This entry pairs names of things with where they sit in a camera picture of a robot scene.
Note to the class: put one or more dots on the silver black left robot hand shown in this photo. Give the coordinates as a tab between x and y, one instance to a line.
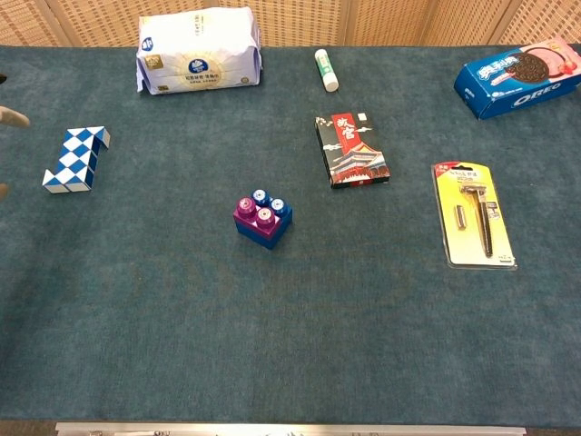
13	118

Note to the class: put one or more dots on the white tissue pack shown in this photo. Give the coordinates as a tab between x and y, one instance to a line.
199	54

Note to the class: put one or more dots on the blue white snake puzzle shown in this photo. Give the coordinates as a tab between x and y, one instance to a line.
75	161

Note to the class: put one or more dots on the purple toy brick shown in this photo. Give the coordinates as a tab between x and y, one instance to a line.
258	220

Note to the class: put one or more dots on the teal felt table cloth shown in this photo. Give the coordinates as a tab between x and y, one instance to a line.
290	318

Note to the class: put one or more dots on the white green glue stick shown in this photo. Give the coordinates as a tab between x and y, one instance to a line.
327	70

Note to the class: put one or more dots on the yellow razor blister pack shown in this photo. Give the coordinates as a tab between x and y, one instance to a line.
474	218

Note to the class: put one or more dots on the dark palace print card box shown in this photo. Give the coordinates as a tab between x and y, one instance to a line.
354	154

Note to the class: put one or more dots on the wicker folding screen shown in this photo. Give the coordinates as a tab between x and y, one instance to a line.
408	22

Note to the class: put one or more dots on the aluminium rail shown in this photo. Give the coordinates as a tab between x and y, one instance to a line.
290	429

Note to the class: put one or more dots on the blue Oreo cookie box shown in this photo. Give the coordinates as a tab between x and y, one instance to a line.
517	82

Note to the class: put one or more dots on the blue toy brick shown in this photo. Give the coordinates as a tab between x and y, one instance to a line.
277	227

